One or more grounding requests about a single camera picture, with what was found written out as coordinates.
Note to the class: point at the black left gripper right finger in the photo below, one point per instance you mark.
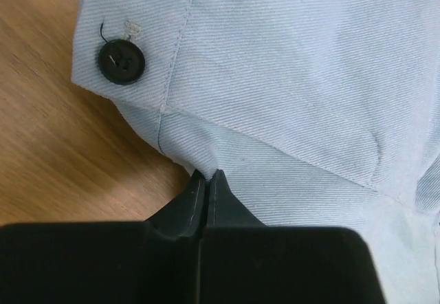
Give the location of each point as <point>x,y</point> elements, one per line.
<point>243,261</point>

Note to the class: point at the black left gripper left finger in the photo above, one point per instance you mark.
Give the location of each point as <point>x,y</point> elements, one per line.
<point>150,261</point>

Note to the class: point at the light blue trousers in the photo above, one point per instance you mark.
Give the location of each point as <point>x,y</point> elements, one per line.
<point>319,112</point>

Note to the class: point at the black trouser button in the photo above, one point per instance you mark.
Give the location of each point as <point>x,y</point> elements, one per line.
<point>121,62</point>

